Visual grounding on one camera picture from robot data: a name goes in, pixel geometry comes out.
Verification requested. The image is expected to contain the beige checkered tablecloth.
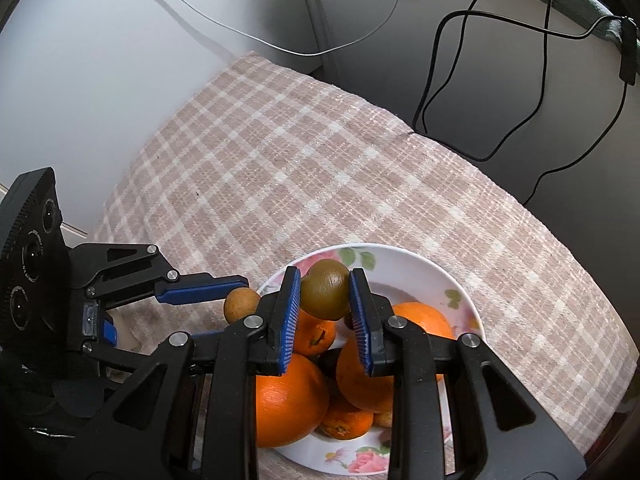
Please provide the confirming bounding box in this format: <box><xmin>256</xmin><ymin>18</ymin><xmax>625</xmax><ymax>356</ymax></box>
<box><xmin>87</xmin><ymin>51</ymin><xmax>636</xmax><ymax>480</ymax></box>

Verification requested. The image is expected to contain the mandarin with stem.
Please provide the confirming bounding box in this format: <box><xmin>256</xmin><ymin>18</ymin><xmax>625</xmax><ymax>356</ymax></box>
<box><xmin>295</xmin><ymin>308</ymin><xmax>337</xmax><ymax>357</ymax></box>

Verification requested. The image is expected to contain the long white cable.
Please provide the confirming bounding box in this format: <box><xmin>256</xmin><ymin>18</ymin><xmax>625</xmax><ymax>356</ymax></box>
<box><xmin>125</xmin><ymin>0</ymin><xmax>411</xmax><ymax>57</ymax></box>

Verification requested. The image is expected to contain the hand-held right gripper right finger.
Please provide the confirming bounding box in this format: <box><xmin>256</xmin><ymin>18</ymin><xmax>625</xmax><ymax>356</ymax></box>
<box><xmin>349</xmin><ymin>268</ymin><xmax>586</xmax><ymax>480</ymax></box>

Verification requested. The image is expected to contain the white floral plate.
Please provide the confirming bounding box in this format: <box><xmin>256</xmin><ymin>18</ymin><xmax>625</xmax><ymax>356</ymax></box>
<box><xmin>256</xmin><ymin>242</ymin><xmax>487</xmax><ymax>477</ymax></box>

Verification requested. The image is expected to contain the black cable with inline switch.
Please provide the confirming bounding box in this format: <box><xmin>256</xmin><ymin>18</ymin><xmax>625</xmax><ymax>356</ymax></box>
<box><xmin>522</xmin><ymin>15</ymin><xmax>640</xmax><ymax>206</ymax></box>

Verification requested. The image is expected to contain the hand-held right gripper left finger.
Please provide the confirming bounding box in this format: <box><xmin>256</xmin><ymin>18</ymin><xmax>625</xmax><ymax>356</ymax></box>
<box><xmin>57</xmin><ymin>266</ymin><xmax>302</xmax><ymax>480</ymax></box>

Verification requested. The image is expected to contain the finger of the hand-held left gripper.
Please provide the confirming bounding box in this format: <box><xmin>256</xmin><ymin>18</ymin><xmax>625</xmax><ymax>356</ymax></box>
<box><xmin>84</xmin><ymin>341</ymin><xmax>153</xmax><ymax>376</ymax></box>
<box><xmin>71</xmin><ymin>242</ymin><xmax>250</xmax><ymax>312</ymax></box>

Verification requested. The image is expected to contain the greenish brown kiwi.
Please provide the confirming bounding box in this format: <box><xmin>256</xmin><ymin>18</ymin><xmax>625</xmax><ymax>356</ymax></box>
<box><xmin>301</xmin><ymin>261</ymin><xmax>351</xmax><ymax>322</ymax></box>

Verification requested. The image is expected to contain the speckled large orange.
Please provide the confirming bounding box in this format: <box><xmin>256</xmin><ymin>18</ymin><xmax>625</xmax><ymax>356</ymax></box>
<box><xmin>336</xmin><ymin>302</ymin><xmax>457</xmax><ymax>414</ymax></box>

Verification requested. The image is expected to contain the small mandarin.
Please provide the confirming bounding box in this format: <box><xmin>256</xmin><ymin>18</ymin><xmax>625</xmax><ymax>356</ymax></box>
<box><xmin>320</xmin><ymin>394</ymin><xmax>375</xmax><ymax>441</ymax></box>

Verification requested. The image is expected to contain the glossy large orange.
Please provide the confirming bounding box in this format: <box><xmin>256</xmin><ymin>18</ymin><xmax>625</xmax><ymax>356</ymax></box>
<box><xmin>255</xmin><ymin>353</ymin><xmax>332</xmax><ymax>449</ymax></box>

